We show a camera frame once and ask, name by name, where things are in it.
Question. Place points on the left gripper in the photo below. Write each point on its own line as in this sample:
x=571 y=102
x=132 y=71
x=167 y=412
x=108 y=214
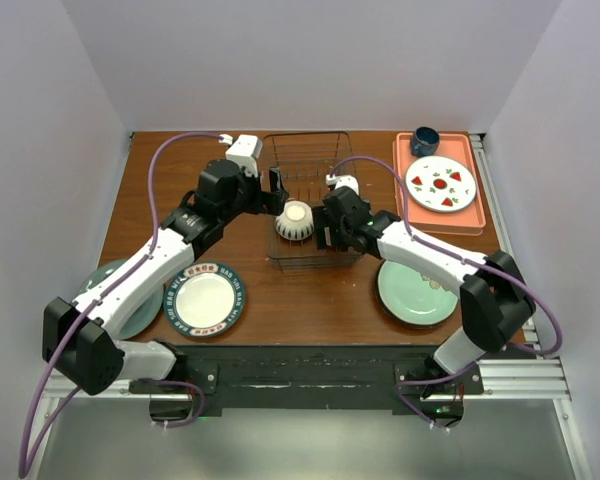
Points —
x=267 y=202

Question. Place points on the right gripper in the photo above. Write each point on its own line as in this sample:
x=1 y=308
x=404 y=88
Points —
x=322 y=220

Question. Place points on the mint green flower plate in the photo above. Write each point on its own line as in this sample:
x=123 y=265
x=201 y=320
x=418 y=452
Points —
x=391 y=271

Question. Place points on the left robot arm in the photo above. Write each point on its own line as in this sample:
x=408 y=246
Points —
x=81 y=337

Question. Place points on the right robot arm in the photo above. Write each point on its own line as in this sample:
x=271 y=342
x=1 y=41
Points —
x=495 y=302

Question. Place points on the watermelon pattern plate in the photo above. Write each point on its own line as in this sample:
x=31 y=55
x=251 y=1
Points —
x=441 y=184

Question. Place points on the white plate green lettered rim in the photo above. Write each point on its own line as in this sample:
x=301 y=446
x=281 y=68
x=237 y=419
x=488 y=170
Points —
x=204 y=300

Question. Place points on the dark blue mug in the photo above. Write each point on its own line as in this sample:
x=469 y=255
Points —
x=424 y=141

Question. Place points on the salmon pink tray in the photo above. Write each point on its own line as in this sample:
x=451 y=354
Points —
x=470 y=221

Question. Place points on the dark blue plate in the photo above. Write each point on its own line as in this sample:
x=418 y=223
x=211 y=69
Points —
x=415 y=303

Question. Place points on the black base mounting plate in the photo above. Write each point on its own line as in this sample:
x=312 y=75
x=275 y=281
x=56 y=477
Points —
x=345 y=377

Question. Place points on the grey green plate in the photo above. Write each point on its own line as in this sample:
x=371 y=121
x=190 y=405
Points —
x=143 y=316

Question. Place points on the black wire dish rack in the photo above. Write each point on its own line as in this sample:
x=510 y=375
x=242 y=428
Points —
x=304 y=159

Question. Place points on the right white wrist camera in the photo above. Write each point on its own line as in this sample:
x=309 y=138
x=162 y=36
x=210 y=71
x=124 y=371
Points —
x=338 y=181

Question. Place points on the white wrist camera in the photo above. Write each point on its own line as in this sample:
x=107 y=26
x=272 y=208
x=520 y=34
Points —
x=338 y=181
x=244 y=151

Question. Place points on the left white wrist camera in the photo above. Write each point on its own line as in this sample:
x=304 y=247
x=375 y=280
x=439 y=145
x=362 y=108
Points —
x=244 y=151

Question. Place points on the aluminium frame rail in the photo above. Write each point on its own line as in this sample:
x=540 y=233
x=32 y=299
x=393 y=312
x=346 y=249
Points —
x=502 y=379

